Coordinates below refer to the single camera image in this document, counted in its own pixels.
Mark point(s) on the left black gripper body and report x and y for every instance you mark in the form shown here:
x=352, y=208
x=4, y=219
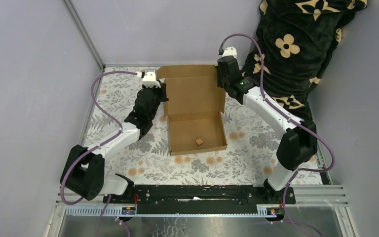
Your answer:
x=159, y=96

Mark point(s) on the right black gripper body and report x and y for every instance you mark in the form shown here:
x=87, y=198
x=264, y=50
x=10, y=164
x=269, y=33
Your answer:
x=220, y=82

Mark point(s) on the brown cardboard box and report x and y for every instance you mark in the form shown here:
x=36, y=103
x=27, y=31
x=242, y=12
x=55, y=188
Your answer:
x=194, y=109

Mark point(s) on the small brown cardboard scrap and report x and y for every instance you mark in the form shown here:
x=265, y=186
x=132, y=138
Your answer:
x=199, y=141

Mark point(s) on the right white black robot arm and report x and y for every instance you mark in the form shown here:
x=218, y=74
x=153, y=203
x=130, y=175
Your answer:
x=297, y=145

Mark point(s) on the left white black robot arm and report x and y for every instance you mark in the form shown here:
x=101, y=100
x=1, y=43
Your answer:
x=84, y=171

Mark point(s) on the black floral blanket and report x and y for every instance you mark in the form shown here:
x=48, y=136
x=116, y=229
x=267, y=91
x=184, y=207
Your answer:
x=296, y=40

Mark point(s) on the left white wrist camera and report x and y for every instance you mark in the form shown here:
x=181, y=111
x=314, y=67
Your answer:
x=149, y=79

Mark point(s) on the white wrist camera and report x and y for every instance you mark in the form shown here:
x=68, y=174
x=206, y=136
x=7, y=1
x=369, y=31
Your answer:
x=149, y=79
x=229, y=51

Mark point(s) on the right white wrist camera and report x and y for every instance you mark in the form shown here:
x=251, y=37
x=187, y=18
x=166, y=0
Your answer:
x=229, y=51

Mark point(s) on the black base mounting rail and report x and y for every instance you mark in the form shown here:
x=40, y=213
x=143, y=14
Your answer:
x=192, y=199

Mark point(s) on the aluminium corner post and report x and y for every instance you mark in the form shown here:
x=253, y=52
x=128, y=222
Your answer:
x=74, y=15

